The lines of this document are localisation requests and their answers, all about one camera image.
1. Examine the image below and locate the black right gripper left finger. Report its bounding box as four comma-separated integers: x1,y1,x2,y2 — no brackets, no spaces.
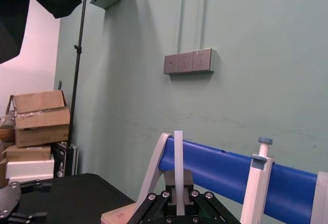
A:
129,171,178,224

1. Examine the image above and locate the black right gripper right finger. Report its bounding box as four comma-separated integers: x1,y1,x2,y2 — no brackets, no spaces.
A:
182,171,242,224

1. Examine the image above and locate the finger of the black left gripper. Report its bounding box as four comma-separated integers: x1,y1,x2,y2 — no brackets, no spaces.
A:
7,211,49,224
19,179,52,194

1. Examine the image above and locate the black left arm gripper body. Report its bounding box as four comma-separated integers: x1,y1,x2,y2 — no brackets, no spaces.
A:
0,181,22,220

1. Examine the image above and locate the white translucent stirring rod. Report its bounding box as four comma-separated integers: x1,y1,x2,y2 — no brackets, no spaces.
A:
174,130,186,216

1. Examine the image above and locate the white flat box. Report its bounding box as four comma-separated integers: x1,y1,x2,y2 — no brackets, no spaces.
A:
5,154,55,180

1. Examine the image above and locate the small flat cardboard box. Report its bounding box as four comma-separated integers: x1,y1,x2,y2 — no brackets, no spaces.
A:
0,145,52,162

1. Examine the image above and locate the pink wooden base block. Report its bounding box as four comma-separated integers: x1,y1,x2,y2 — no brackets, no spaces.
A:
100,202,140,224

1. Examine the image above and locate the black case with silver edges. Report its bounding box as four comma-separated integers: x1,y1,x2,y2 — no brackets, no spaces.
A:
52,141,79,178

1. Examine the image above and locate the blue rack with grey ends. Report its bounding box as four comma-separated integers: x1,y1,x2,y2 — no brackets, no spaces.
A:
137,132,328,224

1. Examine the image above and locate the black table cloth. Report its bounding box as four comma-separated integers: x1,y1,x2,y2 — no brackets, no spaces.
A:
0,172,136,224

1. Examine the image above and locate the closed brown cardboard box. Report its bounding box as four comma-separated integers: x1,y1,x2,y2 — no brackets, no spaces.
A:
14,124,70,148

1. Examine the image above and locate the white pipette with grey cap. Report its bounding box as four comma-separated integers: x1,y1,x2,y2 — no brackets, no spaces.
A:
239,136,275,224

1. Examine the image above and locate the open brown cardboard box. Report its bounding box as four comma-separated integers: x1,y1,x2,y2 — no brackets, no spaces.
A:
12,90,71,130

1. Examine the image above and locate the black light stand pole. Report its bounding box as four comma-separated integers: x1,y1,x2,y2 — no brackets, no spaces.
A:
67,0,90,149

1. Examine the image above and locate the black studio light cover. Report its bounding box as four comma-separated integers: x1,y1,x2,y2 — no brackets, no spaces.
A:
0,0,130,65

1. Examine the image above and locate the grey wall socket block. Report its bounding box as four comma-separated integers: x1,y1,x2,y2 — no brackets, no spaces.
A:
163,48,216,75

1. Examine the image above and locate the pale wall conduit pipe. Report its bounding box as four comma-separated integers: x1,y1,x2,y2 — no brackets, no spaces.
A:
178,0,187,55
198,0,207,50

